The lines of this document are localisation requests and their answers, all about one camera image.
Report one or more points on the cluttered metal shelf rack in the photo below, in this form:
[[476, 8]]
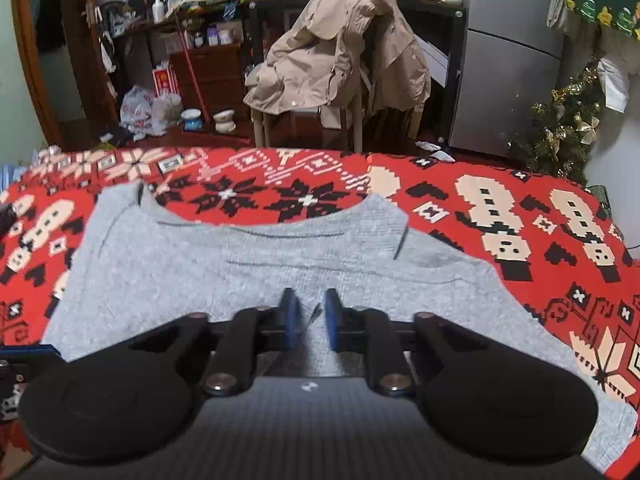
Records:
[[200, 0]]

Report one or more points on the red carton box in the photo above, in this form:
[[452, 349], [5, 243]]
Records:
[[165, 81]]

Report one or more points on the white hanging bag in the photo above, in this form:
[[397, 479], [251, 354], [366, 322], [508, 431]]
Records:
[[614, 85]]

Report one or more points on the wooden chair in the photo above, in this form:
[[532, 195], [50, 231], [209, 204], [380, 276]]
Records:
[[357, 125]]

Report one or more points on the white pump bottle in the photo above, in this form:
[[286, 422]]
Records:
[[159, 7]]

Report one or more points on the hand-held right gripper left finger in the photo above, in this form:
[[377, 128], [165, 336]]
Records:
[[292, 320]]

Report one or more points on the red broom stick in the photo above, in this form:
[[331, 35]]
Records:
[[191, 67]]

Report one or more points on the wooden door frame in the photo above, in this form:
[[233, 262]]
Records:
[[95, 60]]

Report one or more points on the grey shirt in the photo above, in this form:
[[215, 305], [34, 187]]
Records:
[[250, 260]]

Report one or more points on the white flat box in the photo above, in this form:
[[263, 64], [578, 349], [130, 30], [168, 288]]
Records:
[[432, 62]]

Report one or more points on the white red plastic bag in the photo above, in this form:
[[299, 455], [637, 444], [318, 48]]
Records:
[[136, 110]]

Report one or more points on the black desk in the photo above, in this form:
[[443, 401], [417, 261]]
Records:
[[450, 30]]

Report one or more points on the beige jacket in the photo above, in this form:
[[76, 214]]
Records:
[[340, 45]]

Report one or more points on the wooden drawer cabinet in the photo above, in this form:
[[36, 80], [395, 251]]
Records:
[[215, 80]]

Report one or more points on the blue ceramic bowl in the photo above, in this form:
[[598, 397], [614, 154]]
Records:
[[191, 121]]

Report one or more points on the small decorated christmas tree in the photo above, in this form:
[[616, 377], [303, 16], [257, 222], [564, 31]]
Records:
[[560, 135]]

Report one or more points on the red patterned blanket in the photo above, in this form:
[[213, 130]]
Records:
[[525, 200]]

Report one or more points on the silver refrigerator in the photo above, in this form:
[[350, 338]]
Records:
[[505, 85]]

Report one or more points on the white paper scraps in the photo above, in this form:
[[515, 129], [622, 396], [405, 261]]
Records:
[[436, 152]]

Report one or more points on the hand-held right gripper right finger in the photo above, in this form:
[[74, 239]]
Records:
[[332, 320]]

